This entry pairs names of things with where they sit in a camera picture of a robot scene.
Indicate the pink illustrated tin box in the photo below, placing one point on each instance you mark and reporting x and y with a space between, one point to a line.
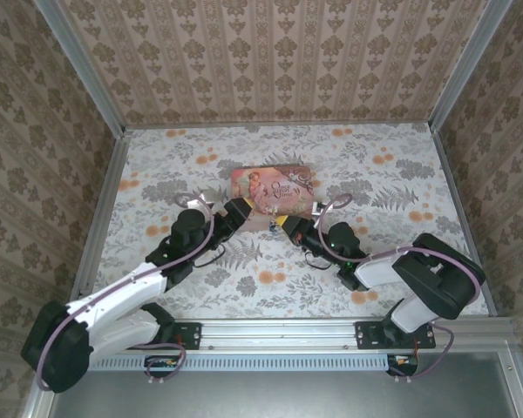
270 187

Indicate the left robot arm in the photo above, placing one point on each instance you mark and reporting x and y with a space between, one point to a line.
113 296

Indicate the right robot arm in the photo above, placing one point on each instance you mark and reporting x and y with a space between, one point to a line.
440 278

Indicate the grey metal sheet panel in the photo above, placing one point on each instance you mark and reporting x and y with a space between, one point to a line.
266 396

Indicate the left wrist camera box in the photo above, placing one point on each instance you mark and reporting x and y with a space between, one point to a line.
196 202

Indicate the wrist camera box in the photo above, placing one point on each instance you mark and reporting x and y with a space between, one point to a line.
317 208
196 202

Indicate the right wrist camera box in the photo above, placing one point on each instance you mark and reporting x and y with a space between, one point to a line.
317 208

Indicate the aluminium side table rail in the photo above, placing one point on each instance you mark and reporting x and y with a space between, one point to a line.
109 196
457 196

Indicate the aluminium front frame rail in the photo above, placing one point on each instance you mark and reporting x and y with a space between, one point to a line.
279 333

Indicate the aluminium frame rail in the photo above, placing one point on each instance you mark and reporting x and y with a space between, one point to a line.
279 333
35 406
520 387

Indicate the aluminium corner post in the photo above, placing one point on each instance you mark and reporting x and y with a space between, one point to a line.
83 65
466 61

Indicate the aluminium lower frame rail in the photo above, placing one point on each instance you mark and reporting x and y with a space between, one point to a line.
520 387
35 406

